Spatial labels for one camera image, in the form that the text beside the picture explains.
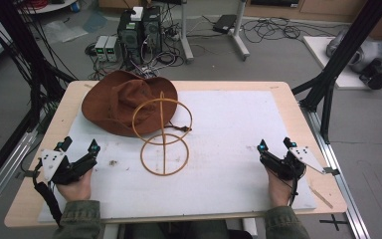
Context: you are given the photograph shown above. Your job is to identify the round white table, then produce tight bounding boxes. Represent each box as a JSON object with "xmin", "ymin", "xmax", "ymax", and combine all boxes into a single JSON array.
[{"xmin": 17, "ymin": 0, "xmax": 78, "ymax": 15}]

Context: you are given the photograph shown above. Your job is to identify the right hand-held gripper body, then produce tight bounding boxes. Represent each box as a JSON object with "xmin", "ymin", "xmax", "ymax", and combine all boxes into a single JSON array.
[{"xmin": 268, "ymin": 145, "xmax": 341, "ymax": 182}]

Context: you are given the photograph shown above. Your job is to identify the black sleeved gripper cable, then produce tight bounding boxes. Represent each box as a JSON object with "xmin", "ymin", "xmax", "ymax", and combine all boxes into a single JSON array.
[{"xmin": 32, "ymin": 158, "xmax": 64, "ymax": 227}]

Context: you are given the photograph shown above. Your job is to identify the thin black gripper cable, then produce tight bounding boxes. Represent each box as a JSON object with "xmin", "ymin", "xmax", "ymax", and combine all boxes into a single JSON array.
[{"xmin": 288, "ymin": 175, "xmax": 300, "ymax": 207}]

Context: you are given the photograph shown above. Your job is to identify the tangle of black cables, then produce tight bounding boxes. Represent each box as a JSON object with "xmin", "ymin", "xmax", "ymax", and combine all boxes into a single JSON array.
[{"xmin": 240, "ymin": 17, "xmax": 316, "ymax": 45}]

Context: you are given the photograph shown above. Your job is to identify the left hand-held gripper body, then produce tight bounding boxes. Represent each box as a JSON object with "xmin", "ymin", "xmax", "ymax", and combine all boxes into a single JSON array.
[{"xmin": 40, "ymin": 148, "xmax": 92, "ymax": 186}]

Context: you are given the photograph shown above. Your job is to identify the slim black computer tower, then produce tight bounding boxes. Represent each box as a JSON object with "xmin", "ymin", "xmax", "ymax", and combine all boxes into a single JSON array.
[{"xmin": 141, "ymin": 5, "xmax": 163, "ymax": 55}]

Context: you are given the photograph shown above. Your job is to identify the brown brimmed hat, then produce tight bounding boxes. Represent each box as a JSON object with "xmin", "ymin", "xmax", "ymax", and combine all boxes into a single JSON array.
[{"xmin": 81, "ymin": 69, "xmax": 193, "ymax": 137}]

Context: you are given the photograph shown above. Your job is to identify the person's left hand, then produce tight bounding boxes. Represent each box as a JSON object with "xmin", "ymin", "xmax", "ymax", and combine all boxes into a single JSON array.
[{"xmin": 56, "ymin": 168, "xmax": 95, "ymax": 202}]

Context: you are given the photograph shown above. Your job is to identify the white foam mat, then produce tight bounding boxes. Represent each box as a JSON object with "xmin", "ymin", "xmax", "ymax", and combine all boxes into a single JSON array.
[{"xmin": 37, "ymin": 90, "xmax": 317, "ymax": 223}]

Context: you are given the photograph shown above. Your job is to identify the large black computer tower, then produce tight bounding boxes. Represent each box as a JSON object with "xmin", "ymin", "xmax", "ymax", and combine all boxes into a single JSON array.
[{"xmin": 116, "ymin": 9, "xmax": 144, "ymax": 66}]

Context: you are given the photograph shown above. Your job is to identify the white box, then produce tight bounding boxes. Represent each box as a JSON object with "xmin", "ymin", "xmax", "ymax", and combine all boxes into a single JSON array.
[{"xmin": 130, "ymin": 6, "xmax": 144, "ymax": 22}]

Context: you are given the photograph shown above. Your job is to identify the white desk leg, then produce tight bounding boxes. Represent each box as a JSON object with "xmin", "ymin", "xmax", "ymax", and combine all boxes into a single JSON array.
[
  {"xmin": 229, "ymin": 0, "xmax": 251, "ymax": 62},
  {"xmin": 178, "ymin": 0, "xmax": 195, "ymax": 65}
]

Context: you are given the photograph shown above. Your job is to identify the thin wooden stick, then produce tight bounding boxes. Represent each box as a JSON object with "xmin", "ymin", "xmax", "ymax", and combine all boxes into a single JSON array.
[{"xmin": 308, "ymin": 185, "xmax": 334, "ymax": 210}]

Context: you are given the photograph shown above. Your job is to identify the black metal frame stand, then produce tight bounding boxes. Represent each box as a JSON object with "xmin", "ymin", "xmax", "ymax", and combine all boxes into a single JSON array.
[
  {"xmin": 0, "ymin": 0, "xmax": 78, "ymax": 197},
  {"xmin": 290, "ymin": 0, "xmax": 382, "ymax": 144}
]

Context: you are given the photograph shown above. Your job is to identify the wooden table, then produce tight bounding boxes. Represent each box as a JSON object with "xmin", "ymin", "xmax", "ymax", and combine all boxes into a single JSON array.
[{"xmin": 4, "ymin": 80, "xmax": 348, "ymax": 229}]

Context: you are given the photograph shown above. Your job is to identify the black machine part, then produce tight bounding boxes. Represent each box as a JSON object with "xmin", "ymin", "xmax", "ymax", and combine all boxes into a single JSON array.
[{"xmin": 358, "ymin": 59, "xmax": 382, "ymax": 91}]

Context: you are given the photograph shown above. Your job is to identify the wooden ring hat stand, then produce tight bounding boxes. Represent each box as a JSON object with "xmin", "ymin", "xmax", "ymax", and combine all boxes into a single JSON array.
[{"xmin": 131, "ymin": 91, "xmax": 194, "ymax": 177}]

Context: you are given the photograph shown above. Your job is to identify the person's right hand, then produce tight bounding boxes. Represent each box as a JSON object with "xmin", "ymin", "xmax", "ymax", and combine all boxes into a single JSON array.
[{"xmin": 266, "ymin": 166, "xmax": 294, "ymax": 208}]

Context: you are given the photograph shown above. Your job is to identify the person's legs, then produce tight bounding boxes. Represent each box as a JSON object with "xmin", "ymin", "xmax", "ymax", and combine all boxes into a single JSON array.
[{"xmin": 121, "ymin": 219, "xmax": 254, "ymax": 239}]

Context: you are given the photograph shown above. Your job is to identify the clear plastic sheet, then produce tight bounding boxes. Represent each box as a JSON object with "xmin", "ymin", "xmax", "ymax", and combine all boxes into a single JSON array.
[{"xmin": 42, "ymin": 19, "xmax": 90, "ymax": 45}]

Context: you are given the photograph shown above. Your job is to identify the flat black device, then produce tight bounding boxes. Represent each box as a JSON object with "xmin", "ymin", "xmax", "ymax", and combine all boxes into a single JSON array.
[{"xmin": 212, "ymin": 14, "xmax": 238, "ymax": 35}]

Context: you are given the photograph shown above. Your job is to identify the aluminium rail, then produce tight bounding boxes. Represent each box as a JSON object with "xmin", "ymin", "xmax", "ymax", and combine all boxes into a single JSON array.
[
  {"xmin": 0, "ymin": 129, "xmax": 38, "ymax": 222},
  {"xmin": 298, "ymin": 105, "xmax": 373, "ymax": 239}
]

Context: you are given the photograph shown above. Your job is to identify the white floor board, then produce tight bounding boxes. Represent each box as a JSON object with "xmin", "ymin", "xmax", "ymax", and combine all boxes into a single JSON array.
[{"xmin": 302, "ymin": 35, "xmax": 382, "ymax": 91}]

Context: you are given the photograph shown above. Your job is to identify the grey power supply unit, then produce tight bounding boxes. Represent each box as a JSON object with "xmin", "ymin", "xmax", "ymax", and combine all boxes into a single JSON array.
[
  {"xmin": 94, "ymin": 35, "xmax": 109, "ymax": 63},
  {"xmin": 104, "ymin": 35, "xmax": 121, "ymax": 63}
]

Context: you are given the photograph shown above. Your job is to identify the grey rounded machine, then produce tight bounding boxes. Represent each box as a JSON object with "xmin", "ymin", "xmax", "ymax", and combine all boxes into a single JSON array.
[{"xmin": 325, "ymin": 29, "xmax": 382, "ymax": 75}]

